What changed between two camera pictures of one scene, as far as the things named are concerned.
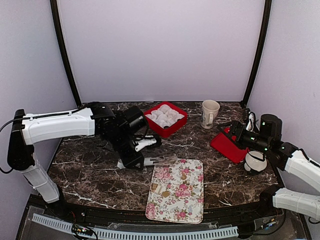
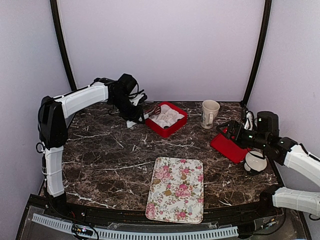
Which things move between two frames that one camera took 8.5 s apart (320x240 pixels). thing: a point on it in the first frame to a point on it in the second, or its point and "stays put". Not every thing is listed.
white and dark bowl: (255, 161) stays put
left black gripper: (137, 159) to (135, 116)
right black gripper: (236, 125) stays put
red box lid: (226, 146) stays put
